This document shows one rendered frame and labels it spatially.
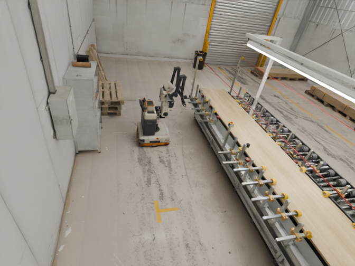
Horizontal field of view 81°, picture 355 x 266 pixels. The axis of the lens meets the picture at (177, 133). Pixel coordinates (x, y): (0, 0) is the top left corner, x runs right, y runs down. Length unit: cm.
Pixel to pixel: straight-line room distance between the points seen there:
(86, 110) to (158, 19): 679
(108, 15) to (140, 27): 128
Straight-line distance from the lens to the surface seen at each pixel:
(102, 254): 327
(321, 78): 276
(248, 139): 394
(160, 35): 1011
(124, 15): 984
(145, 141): 448
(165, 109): 434
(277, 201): 323
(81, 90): 379
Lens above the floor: 295
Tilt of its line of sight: 35 degrees down
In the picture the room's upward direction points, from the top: 10 degrees clockwise
